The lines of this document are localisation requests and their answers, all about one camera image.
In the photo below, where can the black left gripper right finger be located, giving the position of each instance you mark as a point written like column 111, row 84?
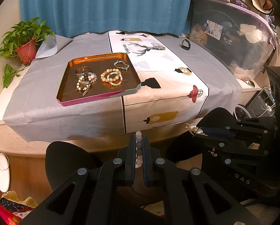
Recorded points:
column 191, row 197

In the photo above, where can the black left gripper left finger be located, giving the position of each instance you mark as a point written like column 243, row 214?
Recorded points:
column 81, row 194

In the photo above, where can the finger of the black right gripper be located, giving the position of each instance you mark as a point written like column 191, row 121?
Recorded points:
column 221, row 133

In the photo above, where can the pearl charm jewelry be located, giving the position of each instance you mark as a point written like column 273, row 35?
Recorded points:
column 193, row 129

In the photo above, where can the black smart watch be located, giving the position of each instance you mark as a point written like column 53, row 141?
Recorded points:
column 185, row 44

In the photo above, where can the white printed table runner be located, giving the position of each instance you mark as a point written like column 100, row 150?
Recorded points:
column 170, row 91

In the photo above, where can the red fabric bag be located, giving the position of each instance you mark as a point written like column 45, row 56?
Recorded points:
column 13, row 212

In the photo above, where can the clear plastic storage box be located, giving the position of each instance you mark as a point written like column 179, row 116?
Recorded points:
column 239, row 38

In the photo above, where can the grey table cloth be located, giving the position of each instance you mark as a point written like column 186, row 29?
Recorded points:
column 35, row 114

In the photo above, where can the turquoise silver bangle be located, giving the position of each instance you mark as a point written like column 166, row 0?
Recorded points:
column 119, row 64

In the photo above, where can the copper metal tray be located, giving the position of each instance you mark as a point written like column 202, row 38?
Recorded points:
column 94, row 77

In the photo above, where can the red flower pot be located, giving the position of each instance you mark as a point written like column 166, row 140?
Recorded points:
column 27, row 52

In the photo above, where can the green potted plant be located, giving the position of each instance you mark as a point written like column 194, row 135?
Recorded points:
column 21, row 33

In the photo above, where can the blue curtain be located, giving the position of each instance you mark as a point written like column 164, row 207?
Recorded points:
column 70, row 18

